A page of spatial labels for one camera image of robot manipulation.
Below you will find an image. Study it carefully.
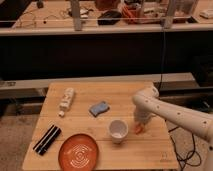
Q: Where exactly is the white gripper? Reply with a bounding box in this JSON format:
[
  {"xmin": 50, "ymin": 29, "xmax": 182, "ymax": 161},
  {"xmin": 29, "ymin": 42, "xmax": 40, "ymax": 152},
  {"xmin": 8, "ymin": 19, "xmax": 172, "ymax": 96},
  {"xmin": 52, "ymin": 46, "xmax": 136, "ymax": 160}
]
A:
[{"xmin": 134, "ymin": 107, "xmax": 151, "ymax": 124}]

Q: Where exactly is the orange pepper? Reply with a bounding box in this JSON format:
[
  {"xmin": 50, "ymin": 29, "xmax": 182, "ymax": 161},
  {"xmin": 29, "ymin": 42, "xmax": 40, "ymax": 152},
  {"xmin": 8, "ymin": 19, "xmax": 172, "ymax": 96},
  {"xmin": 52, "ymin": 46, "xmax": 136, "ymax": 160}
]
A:
[{"xmin": 134, "ymin": 124, "xmax": 145, "ymax": 134}]

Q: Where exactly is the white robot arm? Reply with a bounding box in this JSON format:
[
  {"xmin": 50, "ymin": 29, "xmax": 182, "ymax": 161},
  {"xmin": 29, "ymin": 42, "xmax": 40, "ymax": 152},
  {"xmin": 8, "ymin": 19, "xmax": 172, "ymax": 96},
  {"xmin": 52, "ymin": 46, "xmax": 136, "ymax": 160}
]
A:
[{"xmin": 132, "ymin": 86, "xmax": 213, "ymax": 171}]

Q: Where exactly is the white cup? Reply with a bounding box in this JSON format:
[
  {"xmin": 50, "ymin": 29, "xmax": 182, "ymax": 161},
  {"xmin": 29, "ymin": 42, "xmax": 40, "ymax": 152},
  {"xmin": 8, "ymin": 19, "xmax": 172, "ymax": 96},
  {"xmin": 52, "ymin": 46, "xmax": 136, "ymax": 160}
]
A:
[{"xmin": 108, "ymin": 119, "xmax": 129, "ymax": 144}]

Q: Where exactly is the blue sponge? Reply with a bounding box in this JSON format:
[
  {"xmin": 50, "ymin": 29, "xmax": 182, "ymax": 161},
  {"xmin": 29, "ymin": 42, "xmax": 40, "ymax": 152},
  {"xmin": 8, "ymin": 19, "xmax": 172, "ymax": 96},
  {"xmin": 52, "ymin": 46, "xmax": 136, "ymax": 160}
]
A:
[{"xmin": 89, "ymin": 101, "xmax": 110, "ymax": 117}]

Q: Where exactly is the orange plate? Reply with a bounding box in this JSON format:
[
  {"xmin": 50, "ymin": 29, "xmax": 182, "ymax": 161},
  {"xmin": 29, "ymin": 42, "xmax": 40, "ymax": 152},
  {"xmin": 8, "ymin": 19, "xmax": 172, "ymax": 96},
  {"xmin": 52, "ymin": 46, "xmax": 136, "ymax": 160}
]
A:
[{"xmin": 58, "ymin": 134, "xmax": 99, "ymax": 171}]

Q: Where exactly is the white bottle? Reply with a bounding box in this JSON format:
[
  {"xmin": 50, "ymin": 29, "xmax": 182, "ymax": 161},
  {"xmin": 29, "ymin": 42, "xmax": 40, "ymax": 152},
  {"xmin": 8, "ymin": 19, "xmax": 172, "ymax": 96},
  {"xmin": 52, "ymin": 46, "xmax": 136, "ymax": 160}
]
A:
[{"xmin": 59, "ymin": 88, "xmax": 75, "ymax": 117}]

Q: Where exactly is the black mouse on shelf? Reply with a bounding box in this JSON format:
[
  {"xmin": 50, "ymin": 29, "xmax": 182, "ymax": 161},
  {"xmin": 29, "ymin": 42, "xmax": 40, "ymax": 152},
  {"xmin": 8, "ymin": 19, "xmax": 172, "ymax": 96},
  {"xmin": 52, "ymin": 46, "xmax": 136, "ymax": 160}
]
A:
[{"xmin": 97, "ymin": 10, "xmax": 122, "ymax": 25}]

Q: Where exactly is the orange tool on shelf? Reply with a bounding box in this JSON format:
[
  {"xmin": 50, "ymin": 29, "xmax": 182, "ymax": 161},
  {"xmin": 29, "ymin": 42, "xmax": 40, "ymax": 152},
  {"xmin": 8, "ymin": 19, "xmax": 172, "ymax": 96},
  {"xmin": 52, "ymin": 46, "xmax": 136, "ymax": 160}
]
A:
[{"xmin": 122, "ymin": 6, "xmax": 139, "ymax": 24}]

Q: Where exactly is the black striped box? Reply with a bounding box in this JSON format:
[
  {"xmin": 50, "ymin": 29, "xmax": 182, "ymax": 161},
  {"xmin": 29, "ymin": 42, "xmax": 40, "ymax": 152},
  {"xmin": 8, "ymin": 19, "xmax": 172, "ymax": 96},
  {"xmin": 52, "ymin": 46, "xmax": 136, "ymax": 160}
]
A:
[{"xmin": 33, "ymin": 125, "xmax": 61, "ymax": 155}]

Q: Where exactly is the black hanging cable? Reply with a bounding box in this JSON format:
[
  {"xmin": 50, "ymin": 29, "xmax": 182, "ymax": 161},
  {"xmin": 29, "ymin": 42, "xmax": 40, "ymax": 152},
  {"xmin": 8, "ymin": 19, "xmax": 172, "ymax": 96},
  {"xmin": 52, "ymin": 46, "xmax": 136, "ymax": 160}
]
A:
[{"xmin": 157, "ymin": 26, "xmax": 167, "ymax": 91}]

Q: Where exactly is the right metal post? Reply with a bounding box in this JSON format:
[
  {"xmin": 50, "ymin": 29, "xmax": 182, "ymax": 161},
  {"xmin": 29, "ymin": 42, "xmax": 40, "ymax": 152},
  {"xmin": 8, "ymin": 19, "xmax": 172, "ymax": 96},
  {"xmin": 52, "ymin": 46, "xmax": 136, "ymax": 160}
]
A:
[{"xmin": 163, "ymin": 0, "xmax": 176, "ymax": 29}]

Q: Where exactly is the metal post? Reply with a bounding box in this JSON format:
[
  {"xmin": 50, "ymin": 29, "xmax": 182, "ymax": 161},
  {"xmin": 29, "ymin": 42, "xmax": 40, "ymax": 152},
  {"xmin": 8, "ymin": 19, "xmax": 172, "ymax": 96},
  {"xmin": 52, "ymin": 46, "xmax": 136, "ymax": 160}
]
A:
[
  {"xmin": 163, "ymin": 0, "xmax": 176, "ymax": 29},
  {"xmin": 70, "ymin": 0, "xmax": 82, "ymax": 31}
]

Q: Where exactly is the left metal post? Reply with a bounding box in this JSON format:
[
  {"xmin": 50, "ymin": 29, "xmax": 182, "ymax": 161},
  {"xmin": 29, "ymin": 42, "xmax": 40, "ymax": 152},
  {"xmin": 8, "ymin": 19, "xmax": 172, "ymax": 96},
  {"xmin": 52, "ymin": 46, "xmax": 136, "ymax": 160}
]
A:
[{"xmin": 70, "ymin": 0, "xmax": 82, "ymax": 31}]

